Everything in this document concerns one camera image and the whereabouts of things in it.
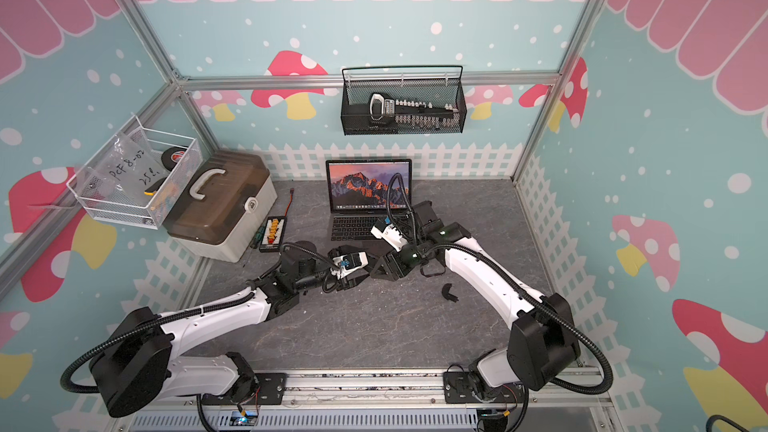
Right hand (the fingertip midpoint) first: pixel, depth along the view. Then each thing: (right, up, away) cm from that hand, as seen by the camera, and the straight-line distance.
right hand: (380, 269), depth 77 cm
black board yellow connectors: (-38, +7, +26) cm, 47 cm away
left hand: (-3, +2, +2) cm, 4 cm away
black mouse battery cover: (+19, -10, +15) cm, 26 cm away
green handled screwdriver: (-43, +6, +26) cm, 51 cm away
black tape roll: (-56, +30, +3) cm, 64 cm away
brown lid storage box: (-47, +17, +11) cm, 51 cm away
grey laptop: (-8, +22, +29) cm, 37 cm away
